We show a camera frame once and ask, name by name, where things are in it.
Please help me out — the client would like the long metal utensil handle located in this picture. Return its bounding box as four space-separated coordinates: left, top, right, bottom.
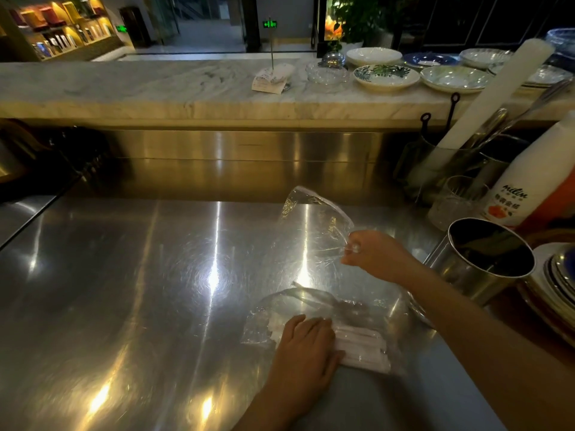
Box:
476 78 574 148

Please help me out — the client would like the lit display shelf of bottles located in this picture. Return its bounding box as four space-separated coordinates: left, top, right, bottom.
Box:
0 0 119 62

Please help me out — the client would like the bundle of white straws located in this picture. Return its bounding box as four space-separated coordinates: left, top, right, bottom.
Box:
265 312 392 375

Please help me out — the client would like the clear drinking glass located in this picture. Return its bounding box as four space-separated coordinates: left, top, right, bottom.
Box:
427 176 490 232

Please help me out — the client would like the white patterned plate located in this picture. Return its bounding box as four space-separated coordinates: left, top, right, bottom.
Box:
459 48 514 70

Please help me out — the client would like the clear glass utensil jar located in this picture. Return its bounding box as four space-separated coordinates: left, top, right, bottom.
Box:
394 138 482 206

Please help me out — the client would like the short metal utensil handle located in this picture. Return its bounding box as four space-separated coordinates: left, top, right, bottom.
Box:
462 107 511 149

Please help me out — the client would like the clear glass bowl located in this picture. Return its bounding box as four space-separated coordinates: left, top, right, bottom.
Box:
305 63 351 93

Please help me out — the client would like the pile of paper receipts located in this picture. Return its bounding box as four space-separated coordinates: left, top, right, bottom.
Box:
251 63 296 95

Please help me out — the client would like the plain white bowl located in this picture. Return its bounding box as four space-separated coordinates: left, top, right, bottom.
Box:
345 47 403 68

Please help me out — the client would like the stack of plates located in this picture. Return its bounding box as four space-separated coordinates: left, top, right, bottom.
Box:
523 242 575 342

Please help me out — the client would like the person's left hand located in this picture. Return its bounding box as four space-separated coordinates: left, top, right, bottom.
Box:
265 315 346 410

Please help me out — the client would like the pale green plate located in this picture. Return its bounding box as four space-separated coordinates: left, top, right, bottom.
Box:
420 66 494 94

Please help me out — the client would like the clear plastic bag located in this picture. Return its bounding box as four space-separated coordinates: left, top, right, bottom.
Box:
240 186 414 377

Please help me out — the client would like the stainless steel cylinder container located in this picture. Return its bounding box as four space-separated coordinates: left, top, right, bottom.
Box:
406 217 536 329

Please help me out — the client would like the round wooden tray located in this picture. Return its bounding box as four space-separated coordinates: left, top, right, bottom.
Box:
516 229 575 350

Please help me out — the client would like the steel utensil cup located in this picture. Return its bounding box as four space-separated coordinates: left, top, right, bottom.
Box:
471 134 532 190

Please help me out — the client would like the black bin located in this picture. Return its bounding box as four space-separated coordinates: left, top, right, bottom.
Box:
119 5 153 49

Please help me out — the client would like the dark kitchen equipment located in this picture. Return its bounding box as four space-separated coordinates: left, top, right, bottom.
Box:
0 119 111 203

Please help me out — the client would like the blue glass bowl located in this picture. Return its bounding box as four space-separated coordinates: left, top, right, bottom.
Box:
545 28 575 59

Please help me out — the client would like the tall white roll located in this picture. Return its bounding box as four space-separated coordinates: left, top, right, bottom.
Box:
406 38 556 189

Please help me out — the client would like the grey rimmed plate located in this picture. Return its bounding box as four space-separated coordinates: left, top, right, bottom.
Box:
487 63 574 89

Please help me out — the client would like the long black looped utensil handle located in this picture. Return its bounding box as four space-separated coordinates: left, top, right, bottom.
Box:
445 92 461 131

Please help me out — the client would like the green potted plant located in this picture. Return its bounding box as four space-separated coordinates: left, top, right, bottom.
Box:
324 0 388 44

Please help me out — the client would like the leaf pattern plate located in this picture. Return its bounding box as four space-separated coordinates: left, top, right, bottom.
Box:
352 64 421 93

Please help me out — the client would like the blue plate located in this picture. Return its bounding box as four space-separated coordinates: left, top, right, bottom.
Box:
402 52 460 70

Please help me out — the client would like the person's right hand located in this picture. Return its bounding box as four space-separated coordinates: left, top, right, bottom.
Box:
341 230 421 284

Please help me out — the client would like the person's right forearm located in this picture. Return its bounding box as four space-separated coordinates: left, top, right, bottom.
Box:
402 260 575 431

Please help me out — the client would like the white labelled squeeze bottle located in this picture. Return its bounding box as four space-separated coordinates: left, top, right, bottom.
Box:
483 110 575 227

